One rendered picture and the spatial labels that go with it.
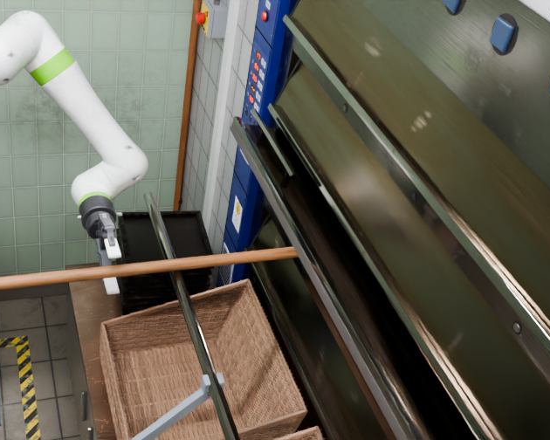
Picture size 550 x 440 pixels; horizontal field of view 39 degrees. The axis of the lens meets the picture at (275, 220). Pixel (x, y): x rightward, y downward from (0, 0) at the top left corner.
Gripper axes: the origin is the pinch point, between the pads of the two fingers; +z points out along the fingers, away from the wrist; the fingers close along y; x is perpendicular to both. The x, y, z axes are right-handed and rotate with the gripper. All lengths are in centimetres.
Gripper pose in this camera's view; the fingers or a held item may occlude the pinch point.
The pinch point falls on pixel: (113, 271)
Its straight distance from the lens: 195.7
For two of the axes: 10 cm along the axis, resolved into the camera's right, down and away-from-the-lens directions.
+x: -9.3, 0.8, -3.6
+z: 3.3, 6.0, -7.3
